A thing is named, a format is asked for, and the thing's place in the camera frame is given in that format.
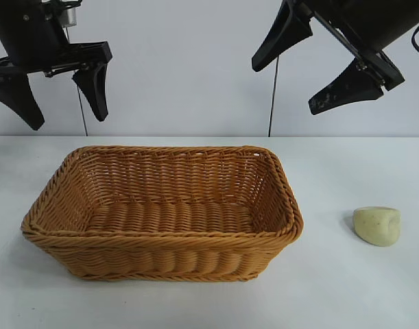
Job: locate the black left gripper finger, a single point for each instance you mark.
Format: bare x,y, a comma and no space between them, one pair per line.
17,96
94,89

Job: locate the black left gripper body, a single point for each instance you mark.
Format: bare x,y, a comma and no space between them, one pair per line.
31,34

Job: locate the brown woven wicker basket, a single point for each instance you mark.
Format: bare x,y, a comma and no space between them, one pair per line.
161,219

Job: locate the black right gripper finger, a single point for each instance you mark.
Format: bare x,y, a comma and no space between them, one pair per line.
349,89
288,34

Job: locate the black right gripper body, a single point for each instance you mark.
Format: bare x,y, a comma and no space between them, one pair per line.
370,20

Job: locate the pale yellow egg yolk pastry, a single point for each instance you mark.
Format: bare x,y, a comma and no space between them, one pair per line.
375,226

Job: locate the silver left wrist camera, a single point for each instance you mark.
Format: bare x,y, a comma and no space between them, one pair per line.
71,16

